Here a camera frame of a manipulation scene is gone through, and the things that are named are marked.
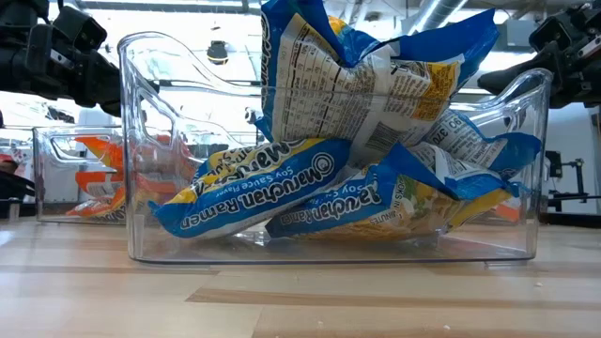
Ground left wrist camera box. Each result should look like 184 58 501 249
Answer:
50 4 108 54

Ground black cable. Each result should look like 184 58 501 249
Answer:
0 168 37 201

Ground black ceiling camera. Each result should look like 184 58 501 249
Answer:
206 39 230 66

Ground clear plastic bin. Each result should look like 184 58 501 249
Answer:
31 124 198 225
116 30 554 265

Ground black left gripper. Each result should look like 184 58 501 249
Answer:
0 23 161 118

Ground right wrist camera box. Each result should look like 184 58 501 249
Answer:
529 13 578 53

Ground black stand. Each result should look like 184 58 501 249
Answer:
544 149 601 212

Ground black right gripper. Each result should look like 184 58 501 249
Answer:
476 4 601 111

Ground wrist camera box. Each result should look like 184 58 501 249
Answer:
50 4 108 54
529 13 578 53

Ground orange Maruchan ramen pack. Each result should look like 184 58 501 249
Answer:
73 169 128 199
74 134 126 173
491 200 523 224
65 196 128 225

